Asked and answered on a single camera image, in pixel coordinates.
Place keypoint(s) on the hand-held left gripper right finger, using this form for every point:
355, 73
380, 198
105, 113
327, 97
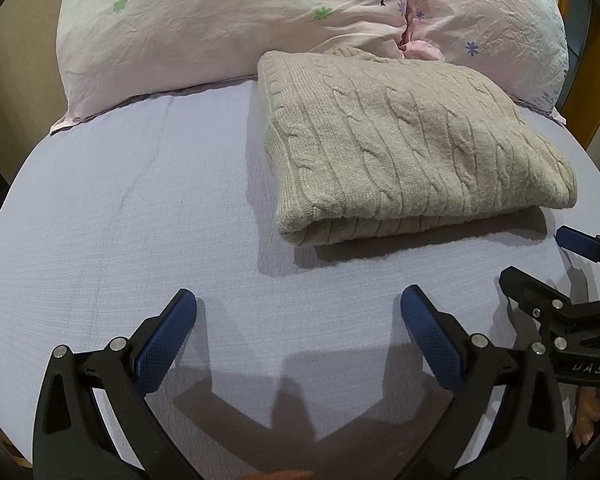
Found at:
432, 340

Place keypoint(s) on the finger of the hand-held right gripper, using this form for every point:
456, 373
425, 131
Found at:
522, 286
577, 242

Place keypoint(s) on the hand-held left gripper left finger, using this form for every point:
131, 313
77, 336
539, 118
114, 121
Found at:
160, 345

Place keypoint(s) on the person's right hand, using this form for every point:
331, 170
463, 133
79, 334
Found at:
587, 415

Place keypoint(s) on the lavender bed sheet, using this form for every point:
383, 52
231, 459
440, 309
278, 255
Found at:
155, 240

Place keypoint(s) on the pale floral pillow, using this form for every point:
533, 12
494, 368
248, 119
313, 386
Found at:
495, 20

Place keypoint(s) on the pink floral pillow tree print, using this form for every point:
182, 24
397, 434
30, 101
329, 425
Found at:
220, 25

